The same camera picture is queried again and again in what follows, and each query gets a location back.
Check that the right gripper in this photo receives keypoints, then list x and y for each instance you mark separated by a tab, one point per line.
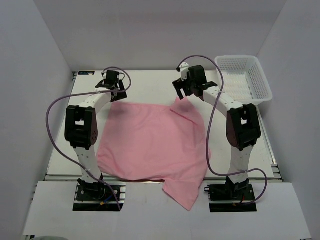
180	84

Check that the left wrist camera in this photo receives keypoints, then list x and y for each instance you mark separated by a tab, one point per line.
110	75

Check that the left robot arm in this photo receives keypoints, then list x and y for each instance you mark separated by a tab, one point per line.
81	127

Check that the pink t shirt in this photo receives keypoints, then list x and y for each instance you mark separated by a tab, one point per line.
157	143

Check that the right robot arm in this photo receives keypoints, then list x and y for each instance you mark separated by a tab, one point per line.
242	123

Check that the white plastic basket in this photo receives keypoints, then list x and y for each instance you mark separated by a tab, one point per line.
244	79

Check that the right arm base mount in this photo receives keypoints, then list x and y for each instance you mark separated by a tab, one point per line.
231	197

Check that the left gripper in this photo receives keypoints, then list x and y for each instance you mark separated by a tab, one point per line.
121	95

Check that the blue label sticker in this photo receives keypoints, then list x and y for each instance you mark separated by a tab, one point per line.
86	73

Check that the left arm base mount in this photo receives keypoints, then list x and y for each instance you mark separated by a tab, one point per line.
97	197

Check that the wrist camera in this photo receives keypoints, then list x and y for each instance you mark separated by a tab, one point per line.
110	75
183	68

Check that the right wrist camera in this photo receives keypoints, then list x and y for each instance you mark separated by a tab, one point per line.
183	68

